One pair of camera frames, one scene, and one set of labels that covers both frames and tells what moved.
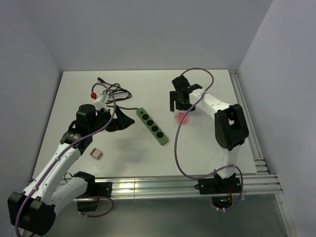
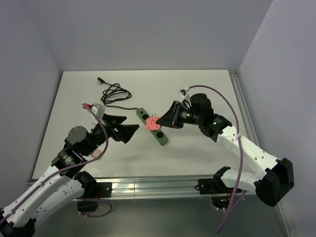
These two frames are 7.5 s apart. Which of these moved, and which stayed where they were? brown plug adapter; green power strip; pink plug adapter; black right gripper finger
Moved: black right gripper finger; pink plug adapter
Stayed: brown plug adapter; green power strip
